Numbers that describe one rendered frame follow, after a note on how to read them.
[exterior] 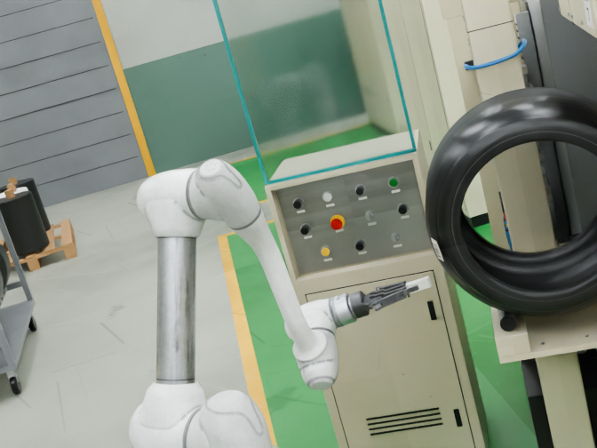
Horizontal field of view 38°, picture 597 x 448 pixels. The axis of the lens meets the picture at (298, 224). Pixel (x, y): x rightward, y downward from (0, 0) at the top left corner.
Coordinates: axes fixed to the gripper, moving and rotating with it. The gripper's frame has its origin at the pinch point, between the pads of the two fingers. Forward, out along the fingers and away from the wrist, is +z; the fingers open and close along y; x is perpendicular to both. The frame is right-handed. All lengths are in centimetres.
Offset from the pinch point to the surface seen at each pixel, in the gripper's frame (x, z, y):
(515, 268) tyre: 10.5, 26.1, 15.4
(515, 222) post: 1.0, 30.4, 27.6
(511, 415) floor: 104, -1, 95
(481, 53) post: -51, 38, 28
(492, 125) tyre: -38, 35, -10
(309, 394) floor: 90, -95, 143
